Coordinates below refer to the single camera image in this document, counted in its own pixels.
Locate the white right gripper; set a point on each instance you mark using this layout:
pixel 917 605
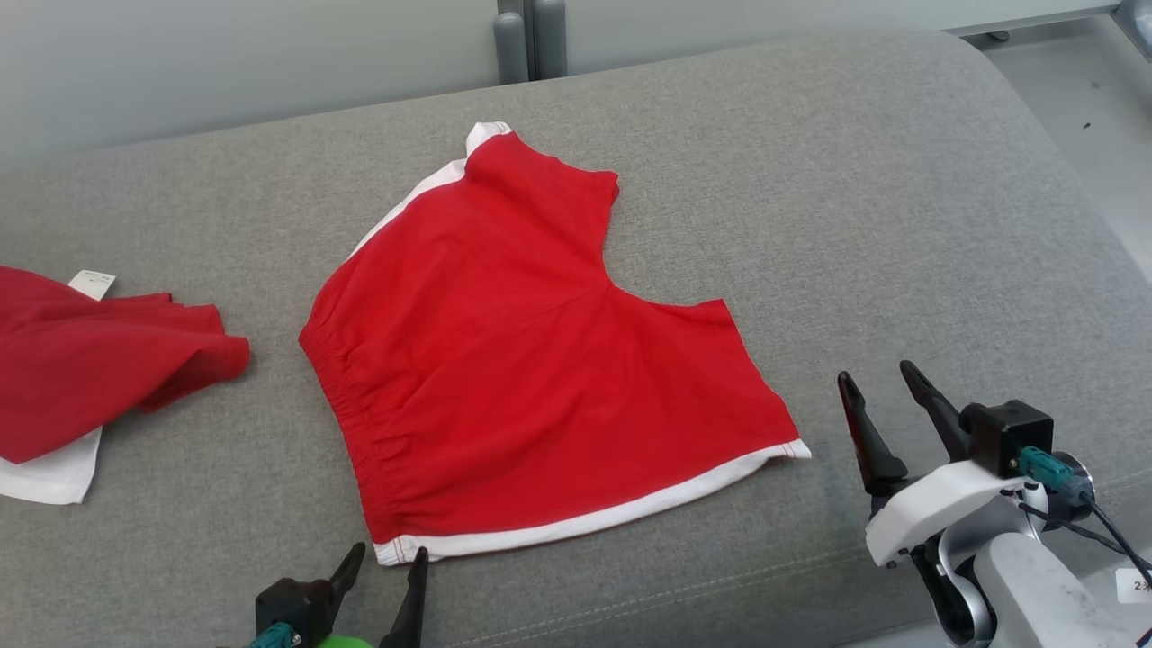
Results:
pixel 936 504

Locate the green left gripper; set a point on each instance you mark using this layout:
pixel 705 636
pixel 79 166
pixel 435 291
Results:
pixel 342 643

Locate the red shorts white trim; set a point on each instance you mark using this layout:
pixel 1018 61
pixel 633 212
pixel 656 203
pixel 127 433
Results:
pixel 540 360

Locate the red shirt white sleeves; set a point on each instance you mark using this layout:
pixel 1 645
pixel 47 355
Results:
pixel 81 369

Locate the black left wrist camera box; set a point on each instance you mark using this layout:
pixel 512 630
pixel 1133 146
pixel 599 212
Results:
pixel 292 607

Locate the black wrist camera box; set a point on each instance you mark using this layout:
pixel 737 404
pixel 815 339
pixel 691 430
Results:
pixel 292 607
pixel 1008 436

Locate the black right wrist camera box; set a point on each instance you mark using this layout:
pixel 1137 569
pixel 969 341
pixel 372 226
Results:
pixel 1008 436

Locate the grey metal floor rail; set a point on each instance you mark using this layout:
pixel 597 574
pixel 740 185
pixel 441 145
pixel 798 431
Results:
pixel 1035 18

